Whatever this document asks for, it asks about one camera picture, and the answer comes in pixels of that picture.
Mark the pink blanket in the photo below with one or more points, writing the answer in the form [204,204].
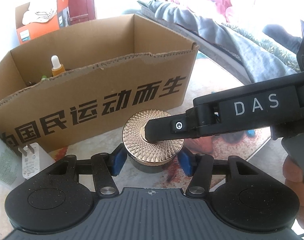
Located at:
[218,10]

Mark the white pill bottle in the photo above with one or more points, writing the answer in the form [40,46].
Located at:
[10,167]

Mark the white cloth in box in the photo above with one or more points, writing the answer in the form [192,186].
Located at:
[40,11]

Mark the brown cardboard box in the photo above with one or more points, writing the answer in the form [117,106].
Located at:
[115,67]

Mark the grey blanket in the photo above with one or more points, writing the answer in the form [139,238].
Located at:
[250,57]

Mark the person's right hand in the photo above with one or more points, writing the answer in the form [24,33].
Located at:
[294,180]

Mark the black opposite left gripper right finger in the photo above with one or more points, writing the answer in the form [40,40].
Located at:
[181,126]

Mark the green tube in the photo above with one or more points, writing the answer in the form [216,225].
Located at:
[44,77]

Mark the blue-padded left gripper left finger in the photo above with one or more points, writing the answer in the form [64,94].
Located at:
[105,166]

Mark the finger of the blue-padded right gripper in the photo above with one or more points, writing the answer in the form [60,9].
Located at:
[199,167]

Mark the orange Philips box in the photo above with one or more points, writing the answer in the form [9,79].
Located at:
[31,31]

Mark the white power adapter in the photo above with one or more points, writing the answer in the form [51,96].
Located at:
[34,160]

